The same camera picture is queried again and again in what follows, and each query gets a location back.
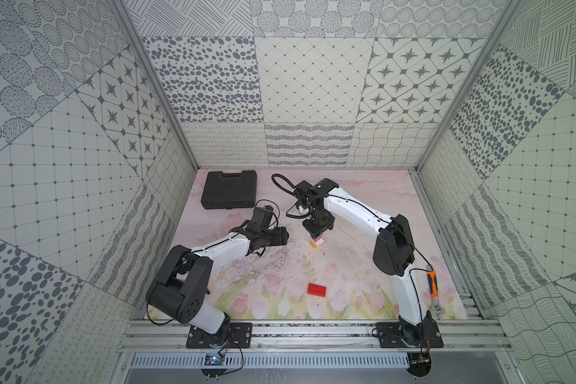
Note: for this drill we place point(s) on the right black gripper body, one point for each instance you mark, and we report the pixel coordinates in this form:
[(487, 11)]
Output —
[(319, 222)]

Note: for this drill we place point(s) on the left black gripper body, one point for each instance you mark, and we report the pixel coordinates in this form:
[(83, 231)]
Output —
[(274, 238)]

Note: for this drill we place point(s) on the red lego brick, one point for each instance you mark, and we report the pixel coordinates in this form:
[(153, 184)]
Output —
[(316, 290)]

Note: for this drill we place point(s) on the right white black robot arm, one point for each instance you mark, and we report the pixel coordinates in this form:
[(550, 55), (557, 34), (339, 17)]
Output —
[(393, 255)]

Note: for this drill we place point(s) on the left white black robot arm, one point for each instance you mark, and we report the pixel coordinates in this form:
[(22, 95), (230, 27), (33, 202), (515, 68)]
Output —
[(180, 286)]

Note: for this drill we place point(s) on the black plastic tool case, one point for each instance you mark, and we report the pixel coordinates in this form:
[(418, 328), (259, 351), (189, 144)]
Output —
[(229, 190)]

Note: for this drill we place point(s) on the pink floral table mat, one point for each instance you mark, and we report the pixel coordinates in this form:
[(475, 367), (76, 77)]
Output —
[(274, 285)]

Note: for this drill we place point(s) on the left green circuit board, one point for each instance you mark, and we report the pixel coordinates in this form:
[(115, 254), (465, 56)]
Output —
[(214, 366)]

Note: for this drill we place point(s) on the right black round controller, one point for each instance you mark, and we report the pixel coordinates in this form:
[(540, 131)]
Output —
[(419, 365)]

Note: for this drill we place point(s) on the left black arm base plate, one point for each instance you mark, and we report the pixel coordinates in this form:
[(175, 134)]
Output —
[(234, 334)]

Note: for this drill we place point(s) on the white slotted cable duct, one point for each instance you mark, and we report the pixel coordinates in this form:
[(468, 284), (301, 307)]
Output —
[(264, 360)]

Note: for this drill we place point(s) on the orange handled utility knife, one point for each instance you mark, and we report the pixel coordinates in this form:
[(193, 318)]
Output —
[(434, 293)]

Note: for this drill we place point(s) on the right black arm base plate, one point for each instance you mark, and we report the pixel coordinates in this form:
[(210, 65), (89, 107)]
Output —
[(391, 335)]

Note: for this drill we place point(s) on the aluminium extrusion rail frame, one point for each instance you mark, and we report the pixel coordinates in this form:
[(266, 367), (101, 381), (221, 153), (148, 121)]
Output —
[(474, 334)]

